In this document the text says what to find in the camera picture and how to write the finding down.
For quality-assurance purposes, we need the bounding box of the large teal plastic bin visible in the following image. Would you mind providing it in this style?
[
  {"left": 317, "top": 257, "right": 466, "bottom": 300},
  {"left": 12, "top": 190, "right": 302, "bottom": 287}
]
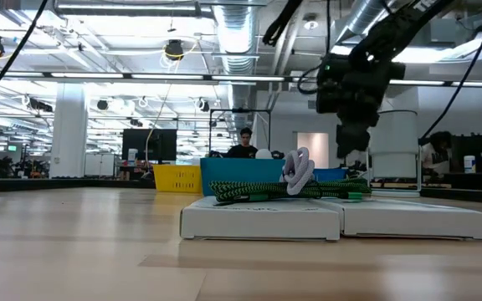
[{"left": 200, "top": 156, "right": 286, "bottom": 198}]

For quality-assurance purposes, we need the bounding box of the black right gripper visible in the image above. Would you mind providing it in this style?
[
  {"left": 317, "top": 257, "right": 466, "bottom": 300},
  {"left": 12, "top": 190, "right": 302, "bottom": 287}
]
[{"left": 315, "top": 53, "right": 406, "bottom": 159}]

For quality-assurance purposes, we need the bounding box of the white square pillar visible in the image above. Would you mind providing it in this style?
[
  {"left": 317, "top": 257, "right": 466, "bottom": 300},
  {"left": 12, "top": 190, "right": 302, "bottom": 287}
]
[{"left": 49, "top": 82, "right": 90, "bottom": 180}]

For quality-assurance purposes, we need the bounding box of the black computer monitor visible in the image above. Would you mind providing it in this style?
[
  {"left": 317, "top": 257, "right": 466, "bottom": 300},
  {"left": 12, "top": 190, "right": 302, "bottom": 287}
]
[{"left": 121, "top": 128, "right": 178, "bottom": 162}]

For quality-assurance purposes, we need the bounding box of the lavender cable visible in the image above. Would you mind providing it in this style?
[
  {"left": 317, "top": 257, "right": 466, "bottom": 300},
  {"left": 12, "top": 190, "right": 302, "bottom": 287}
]
[{"left": 279, "top": 146, "right": 315, "bottom": 196}]

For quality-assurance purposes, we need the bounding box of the white card reader box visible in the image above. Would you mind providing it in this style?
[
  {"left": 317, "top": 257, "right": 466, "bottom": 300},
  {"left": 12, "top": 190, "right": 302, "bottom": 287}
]
[
  {"left": 179, "top": 195, "right": 342, "bottom": 242},
  {"left": 340, "top": 197, "right": 482, "bottom": 241}
]

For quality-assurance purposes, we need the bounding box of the person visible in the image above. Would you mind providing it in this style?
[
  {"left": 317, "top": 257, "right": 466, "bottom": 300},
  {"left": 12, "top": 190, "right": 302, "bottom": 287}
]
[
  {"left": 419, "top": 130, "right": 454, "bottom": 179},
  {"left": 225, "top": 126, "right": 259, "bottom": 160}
]

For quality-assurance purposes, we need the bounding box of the long overhead light bar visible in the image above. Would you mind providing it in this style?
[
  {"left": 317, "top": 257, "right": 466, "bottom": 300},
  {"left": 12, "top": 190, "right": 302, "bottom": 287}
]
[{"left": 0, "top": 70, "right": 482, "bottom": 88}]

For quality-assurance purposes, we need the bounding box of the black tubular rack frame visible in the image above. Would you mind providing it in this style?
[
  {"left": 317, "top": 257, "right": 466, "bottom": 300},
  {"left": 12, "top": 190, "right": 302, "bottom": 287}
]
[{"left": 208, "top": 108, "right": 273, "bottom": 160}]

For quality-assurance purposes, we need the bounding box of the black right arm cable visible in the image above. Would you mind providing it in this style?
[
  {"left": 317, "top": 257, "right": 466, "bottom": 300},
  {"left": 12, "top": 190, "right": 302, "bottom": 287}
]
[{"left": 418, "top": 0, "right": 482, "bottom": 141}]

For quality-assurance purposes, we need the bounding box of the green black braided cable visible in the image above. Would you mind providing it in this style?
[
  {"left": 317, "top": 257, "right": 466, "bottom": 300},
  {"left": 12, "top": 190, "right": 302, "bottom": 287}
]
[{"left": 208, "top": 178, "right": 372, "bottom": 207}]

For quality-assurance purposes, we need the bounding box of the small blue plastic bin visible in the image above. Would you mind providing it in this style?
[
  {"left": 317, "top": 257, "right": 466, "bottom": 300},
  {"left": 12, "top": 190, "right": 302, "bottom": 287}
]
[{"left": 311, "top": 167, "right": 349, "bottom": 183}]

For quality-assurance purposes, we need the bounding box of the black ceiling cord reel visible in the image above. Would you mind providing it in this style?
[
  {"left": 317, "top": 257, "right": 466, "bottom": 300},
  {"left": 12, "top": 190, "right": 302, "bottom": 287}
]
[{"left": 164, "top": 38, "right": 186, "bottom": 62}]

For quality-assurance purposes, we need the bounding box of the white low cabinet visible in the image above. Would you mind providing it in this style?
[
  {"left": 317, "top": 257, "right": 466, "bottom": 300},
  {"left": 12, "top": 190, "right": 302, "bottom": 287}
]
[{"left": 84, "top": 153, "right": 116, "bottom": 177}]

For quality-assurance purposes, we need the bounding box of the yellow plastic bin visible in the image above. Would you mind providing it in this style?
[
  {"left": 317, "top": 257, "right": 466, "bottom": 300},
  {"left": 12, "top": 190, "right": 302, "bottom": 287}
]
[{"left": 153, "top": 164, "right": 203, "bottom": 194}]

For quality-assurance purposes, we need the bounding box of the silver ventilation duct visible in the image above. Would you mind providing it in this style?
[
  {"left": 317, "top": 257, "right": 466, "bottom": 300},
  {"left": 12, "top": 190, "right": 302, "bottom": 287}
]
[
  {"left": 332, "top": 0, "right": 395, "bottom": 55},
  {"left": 212, "top": 0, "right": 259, "bottom": 130}
]

